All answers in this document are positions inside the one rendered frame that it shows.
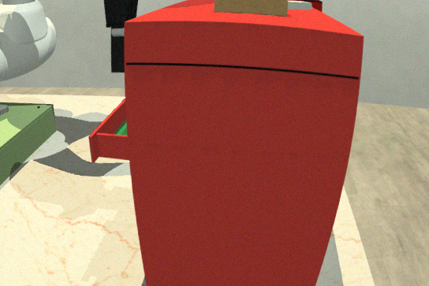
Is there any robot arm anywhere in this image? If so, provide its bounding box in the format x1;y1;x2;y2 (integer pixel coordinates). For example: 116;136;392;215
0;0;57;82

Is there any red tool chest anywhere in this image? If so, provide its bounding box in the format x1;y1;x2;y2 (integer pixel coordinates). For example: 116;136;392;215
88;0;364;286

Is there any tan rectangular block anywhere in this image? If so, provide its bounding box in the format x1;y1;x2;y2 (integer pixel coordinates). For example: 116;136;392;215
214;0;288;17

